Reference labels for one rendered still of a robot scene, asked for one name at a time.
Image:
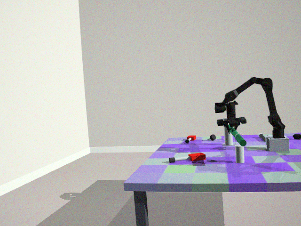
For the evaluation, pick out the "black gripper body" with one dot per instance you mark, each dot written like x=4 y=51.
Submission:
x=221 y=122

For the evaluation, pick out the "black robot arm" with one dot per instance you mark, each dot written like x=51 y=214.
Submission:
x=273 y=118

